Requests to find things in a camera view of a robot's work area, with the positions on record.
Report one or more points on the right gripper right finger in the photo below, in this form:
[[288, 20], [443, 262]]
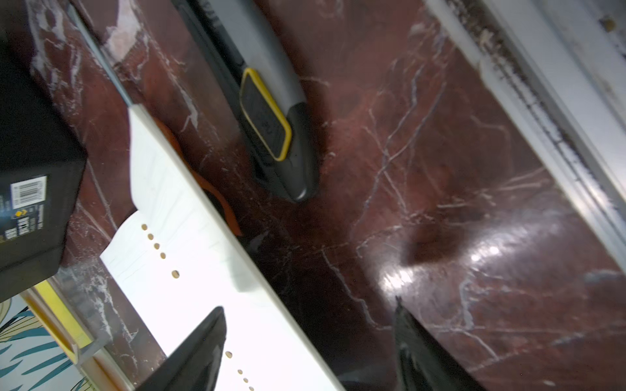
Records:
[[421, 362]]

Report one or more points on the yellow black toolbox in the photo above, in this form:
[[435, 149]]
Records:
[[42, 165]]

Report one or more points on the notebook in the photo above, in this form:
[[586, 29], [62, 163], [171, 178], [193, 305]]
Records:
[[176, 259]]

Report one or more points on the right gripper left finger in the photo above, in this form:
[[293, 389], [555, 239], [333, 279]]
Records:
[[196, 362]]

